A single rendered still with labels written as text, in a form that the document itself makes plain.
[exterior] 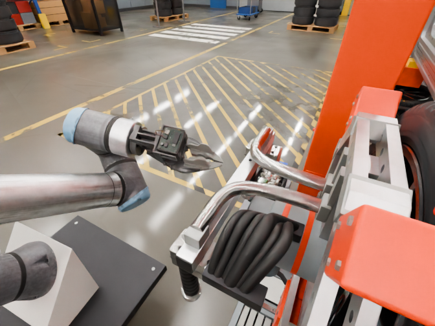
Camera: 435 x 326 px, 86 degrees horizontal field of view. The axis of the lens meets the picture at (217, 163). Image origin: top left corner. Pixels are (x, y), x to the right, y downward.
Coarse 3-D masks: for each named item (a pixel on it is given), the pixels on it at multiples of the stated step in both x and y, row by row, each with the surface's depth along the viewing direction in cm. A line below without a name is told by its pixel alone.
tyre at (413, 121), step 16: (416, 112) 39; (432, 112) 33; (400, 128) 44; (416, 128) 37; (432, 128) 31; (416, 144) 35; (432, 144) 30; (432, 160) 28; (432, 176) 27; (432, 192) 26; (432, 208) 25; (432, 224) 24
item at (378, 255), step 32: (352, 224) 20; (384, 224) 18; (416, 224) 18; (352, 256) 18; (384, 256) 18; (416, 256) 17; (352, 288) 17; (384, 288) 17; (416, 288) 16; (416, 320) 16
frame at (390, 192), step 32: (352, 128) 41; (384, 128) 39; (352, 160) 31; (384, 160) 33; (320, 192) 70; (352, 192) 26; (384, 192) 26; (320, 288) 26; (288, 320) 60; (320, 320) 25; (352, 320) 25
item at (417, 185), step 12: (408, 156) 37; (408, 168) 46; (420, 168) 32; (408, 180) 55; (420, 180) 31; (420, 192) 29; (420, 204) 28; (420, 216) 28; (336, 300) 64; (348, 300) 51; (336, 312) 55; (384, 312) 35; (336, 324) 56; (384, 324) 33; (396, 324) 25
